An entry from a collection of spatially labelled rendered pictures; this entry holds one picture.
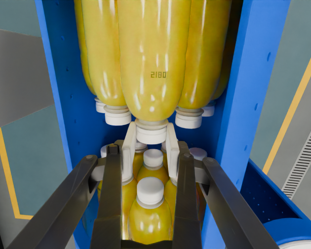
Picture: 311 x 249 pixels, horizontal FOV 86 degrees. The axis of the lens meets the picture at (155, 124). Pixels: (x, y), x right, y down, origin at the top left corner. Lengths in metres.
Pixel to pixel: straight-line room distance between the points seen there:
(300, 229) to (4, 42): 1.07
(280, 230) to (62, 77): 0.70
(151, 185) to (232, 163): 0.12
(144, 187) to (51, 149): 1.60
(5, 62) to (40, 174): 1.44
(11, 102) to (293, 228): 0.99
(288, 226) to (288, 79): 1.23
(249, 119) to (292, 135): 1.76
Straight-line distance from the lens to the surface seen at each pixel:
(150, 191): 0.25
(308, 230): 0.74
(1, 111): 0.73
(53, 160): 1.87
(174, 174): 0.16
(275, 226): 0.71
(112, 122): 0.24
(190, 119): 0.24
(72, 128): 0.31
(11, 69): 0.76
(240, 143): 0.18
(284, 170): 2.11
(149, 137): 0.19
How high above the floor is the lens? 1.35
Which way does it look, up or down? 69 degrees down
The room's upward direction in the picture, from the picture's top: 179 degrees clockwise
